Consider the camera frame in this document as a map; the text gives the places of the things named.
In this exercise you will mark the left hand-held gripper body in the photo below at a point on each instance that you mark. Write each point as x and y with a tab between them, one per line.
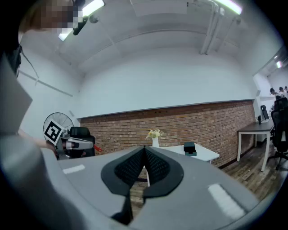
53	132

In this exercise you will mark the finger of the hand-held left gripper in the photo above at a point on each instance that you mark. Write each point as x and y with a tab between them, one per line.
97	148

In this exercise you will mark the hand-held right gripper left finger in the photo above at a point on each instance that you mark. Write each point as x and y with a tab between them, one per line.
126	170

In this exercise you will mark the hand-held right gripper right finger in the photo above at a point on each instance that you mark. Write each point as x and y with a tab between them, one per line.
160	170

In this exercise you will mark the dark green box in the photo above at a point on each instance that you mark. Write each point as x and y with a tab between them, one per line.
190	149

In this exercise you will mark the person's left forearm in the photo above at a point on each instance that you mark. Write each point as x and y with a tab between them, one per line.
33	140

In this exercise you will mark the round metal floor fan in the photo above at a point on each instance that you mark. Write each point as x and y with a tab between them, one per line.
61	120

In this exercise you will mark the black mesh office chair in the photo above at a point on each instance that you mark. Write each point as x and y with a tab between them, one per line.
81	132

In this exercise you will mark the white vase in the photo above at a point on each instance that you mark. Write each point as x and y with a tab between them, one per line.
155	142

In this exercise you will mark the yellow and white flowers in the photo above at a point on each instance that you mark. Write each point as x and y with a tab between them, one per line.
154	133

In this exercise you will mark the white table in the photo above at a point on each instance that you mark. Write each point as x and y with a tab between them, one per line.
204	152

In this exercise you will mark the dark-topped desk with white legs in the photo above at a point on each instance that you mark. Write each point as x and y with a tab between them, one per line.
256	128

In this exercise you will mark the black device on desk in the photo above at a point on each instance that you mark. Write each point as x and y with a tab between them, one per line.
265	112

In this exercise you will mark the black wheeled office chair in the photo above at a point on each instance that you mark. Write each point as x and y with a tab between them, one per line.
280	125

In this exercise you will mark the long ceiling light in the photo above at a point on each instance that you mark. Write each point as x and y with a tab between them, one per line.
230	5
92	7

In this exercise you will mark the white ceiling pipes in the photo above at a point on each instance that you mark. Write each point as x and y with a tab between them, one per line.
212	29

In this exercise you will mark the black head-worn camera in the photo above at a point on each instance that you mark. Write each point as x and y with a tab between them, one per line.
79	22

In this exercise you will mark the white dome security camera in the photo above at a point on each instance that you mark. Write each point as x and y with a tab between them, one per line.
94	19

